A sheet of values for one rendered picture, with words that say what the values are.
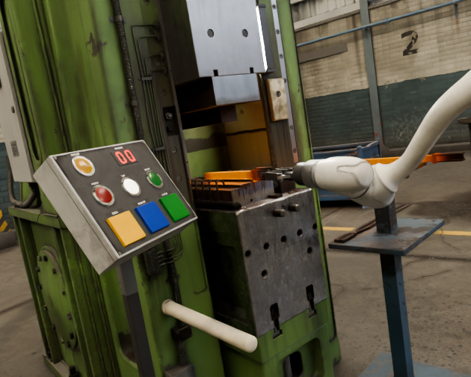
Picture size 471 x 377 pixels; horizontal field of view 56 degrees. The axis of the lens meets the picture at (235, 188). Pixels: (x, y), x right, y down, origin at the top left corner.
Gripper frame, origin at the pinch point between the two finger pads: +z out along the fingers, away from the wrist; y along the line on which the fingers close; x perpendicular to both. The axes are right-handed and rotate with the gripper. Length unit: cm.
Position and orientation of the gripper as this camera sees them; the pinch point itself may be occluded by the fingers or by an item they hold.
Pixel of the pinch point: (265, 173)
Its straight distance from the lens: 154.0
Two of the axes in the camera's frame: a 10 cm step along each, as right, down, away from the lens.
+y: 7.7, -2.2, 6.1
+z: -6.3, -0.4, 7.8
